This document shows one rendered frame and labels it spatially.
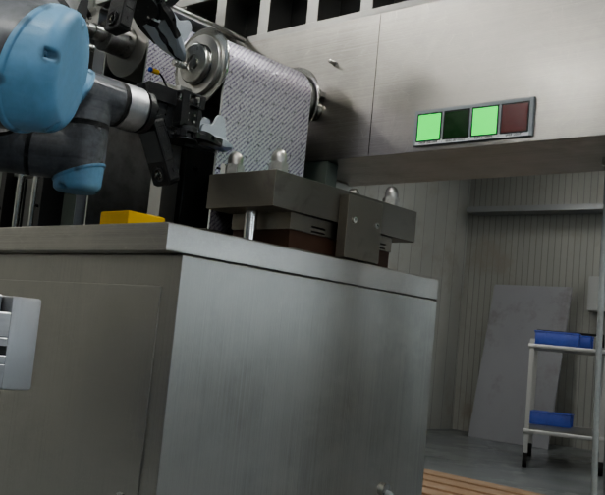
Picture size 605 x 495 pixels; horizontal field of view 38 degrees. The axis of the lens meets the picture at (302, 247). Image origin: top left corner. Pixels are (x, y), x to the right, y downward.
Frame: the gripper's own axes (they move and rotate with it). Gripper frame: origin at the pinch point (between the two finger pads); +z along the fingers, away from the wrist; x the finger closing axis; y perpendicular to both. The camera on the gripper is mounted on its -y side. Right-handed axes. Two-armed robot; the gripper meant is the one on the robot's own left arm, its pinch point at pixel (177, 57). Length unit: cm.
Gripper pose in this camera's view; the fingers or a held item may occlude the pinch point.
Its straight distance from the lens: 169.4
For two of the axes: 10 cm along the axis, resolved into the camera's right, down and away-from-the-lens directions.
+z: 4.5, 7.4, 5.0
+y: 5.0, -6.7, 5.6
